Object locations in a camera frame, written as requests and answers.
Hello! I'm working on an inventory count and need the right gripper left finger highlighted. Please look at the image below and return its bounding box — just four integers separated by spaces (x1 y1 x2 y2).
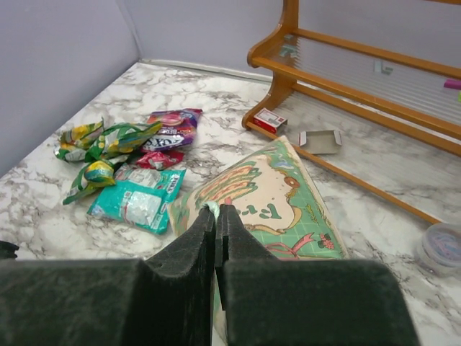
1 209 215 345

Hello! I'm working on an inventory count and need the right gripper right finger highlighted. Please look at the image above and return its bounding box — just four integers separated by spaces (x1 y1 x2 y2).
216 205 420 345

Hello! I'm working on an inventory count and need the white paper bag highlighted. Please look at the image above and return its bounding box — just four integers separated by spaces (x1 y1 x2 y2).
167 135 350 346

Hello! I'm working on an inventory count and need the pink snack packet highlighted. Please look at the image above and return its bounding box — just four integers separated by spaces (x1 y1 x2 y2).
135 150 184 171

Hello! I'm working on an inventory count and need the green lime snack packet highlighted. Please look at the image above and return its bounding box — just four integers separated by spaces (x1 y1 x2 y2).
84 122 163 162

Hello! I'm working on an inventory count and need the purple blue snack packet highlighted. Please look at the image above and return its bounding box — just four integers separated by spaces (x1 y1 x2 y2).
140 108 202 153

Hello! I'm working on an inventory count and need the yellow green snack packet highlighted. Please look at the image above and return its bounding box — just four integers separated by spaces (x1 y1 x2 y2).
54 120 104 162

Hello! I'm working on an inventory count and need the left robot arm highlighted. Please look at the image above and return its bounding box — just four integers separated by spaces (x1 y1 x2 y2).
0 241 19 260

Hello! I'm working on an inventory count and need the teal snack packet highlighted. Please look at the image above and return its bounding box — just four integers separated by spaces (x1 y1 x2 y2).
87 164 186 234

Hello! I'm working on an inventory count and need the clear round plastic container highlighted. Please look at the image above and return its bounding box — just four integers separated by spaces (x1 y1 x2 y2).
415 223 460 277

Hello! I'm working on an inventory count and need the red white small box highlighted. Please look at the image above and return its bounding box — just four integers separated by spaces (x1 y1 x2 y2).
253 108 288 135

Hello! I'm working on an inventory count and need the wooden shelf rack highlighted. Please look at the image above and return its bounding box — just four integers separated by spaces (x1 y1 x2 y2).
242 1 460 223

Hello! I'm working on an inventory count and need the pink marker pen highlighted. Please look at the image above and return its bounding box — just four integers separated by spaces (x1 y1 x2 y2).
444 79 461 90

